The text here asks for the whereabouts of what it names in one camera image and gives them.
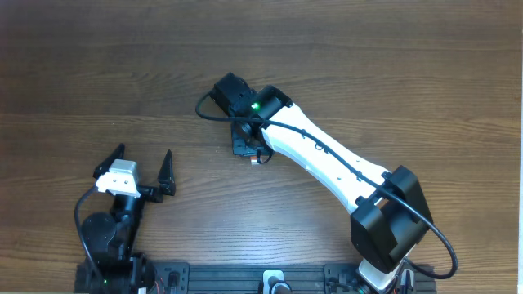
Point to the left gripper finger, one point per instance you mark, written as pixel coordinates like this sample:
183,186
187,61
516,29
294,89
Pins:
107,163
166,177

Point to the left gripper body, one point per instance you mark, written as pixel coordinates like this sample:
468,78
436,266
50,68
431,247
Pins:
150,194

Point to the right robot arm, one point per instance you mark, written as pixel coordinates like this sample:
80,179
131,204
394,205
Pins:
327,159

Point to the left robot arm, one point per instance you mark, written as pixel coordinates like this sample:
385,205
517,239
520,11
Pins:
98,232

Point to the white cube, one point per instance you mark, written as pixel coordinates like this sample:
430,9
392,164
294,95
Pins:
254,162

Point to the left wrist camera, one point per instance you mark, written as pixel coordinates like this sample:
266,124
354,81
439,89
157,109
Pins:
119,179

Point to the mounting rail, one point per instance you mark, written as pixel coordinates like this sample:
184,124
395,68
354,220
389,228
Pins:
229,279

